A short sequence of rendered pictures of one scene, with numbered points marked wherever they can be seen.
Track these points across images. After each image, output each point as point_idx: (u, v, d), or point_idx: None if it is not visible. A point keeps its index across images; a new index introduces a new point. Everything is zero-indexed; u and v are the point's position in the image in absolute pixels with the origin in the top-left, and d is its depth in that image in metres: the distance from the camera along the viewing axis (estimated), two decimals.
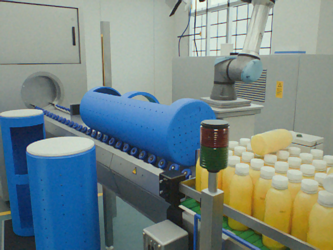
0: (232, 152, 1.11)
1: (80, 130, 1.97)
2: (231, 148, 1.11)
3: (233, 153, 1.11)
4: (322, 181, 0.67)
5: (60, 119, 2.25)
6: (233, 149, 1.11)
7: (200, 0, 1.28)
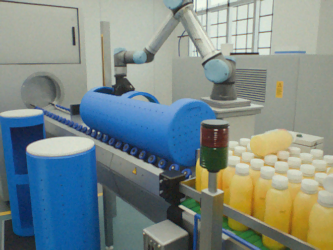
0: (232, 152, 1.11)
1: (80, 130, 1.97)
2: (231, 148, 1.12)
3: (233, 153, 1.11)
4: (322, 181, 0.67)
5: (60, 119, 2.25)
6: (233, 149, 1.11)
7: None
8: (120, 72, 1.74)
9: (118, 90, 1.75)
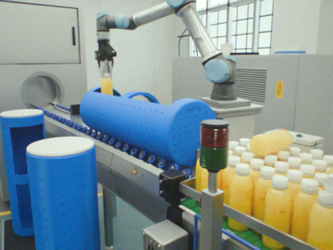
0: (232, 152, 1.11)
1: (80, 130, 1.97)
2: (231, 148, 1.12)
3: (233, 153, 1.11)
4: (322, 181, 0.67)
5: (60, 119, 2.25)
6: (233, 149, 1.11)
7: (112, 56, 1.72)
8: (102, 36, 1.73)
9: (100, 55, 1.75)
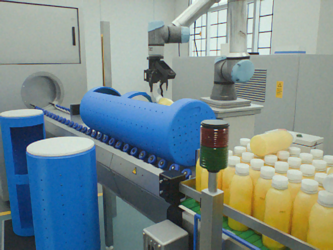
0: (159, 99, 1.37)
1: (80, 130, 1.97)
2: (158, 99, 1.39)
3: (160, 99, 1.37)
4: (322, 181, 0.67)
5: (60, 119, 2.25)
6: (159, 98, 1.38)
7: (170, 78, 1.33)
8: (156, 52, 1.35)
9: (153, 76, 1.36)
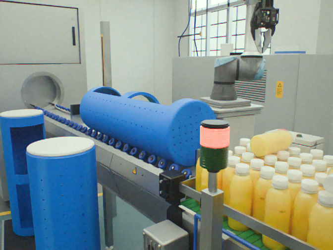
0: None
1: (80, 130, 1.97)
2: None
3: None
4: (322, 181, 0.67)
5: (60, 119, 2.25)
6: None
7: None
8: None
9: None
